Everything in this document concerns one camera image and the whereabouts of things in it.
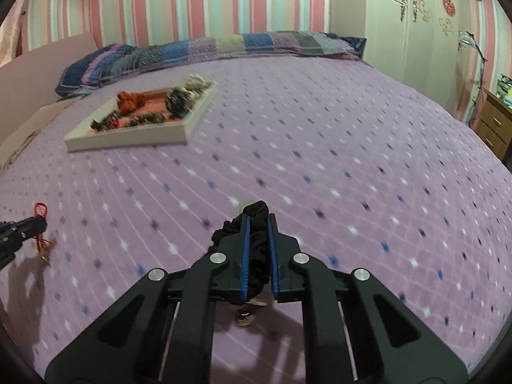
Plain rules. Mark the purple checked bedsheet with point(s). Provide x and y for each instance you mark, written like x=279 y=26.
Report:
x=320 y=148

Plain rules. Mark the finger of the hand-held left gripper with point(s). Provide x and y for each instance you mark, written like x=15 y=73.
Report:
x=24 y=228

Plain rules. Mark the pink headboard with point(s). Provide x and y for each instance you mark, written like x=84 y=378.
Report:
x=40 y=72

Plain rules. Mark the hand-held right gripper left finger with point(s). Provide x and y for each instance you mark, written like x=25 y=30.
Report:
x=244 y=256

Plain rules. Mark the white wardrobe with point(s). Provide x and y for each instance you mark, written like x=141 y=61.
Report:
x=384 y=40

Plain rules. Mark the cream scrunchie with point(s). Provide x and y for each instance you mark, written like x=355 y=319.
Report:
x=196 y=82

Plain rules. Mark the blue purple patchwork pillow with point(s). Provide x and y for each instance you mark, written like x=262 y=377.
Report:
x=180 y=52

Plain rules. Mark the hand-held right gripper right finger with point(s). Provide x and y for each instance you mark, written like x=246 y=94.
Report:
x=272 y=256

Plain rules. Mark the wooden drawer cabinet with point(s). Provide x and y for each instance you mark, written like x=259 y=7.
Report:
x=496 y=122

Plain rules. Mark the red scrunchie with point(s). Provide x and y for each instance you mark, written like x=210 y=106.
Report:
x=130 y=102

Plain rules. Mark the white jewelry tray pink lining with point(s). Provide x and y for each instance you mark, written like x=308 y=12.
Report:
x=132 y=138

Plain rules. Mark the black scrunchie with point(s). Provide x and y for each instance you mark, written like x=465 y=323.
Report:
x=258 y=240

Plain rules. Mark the silver desk lamp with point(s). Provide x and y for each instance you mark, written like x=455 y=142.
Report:
x=466 y=39

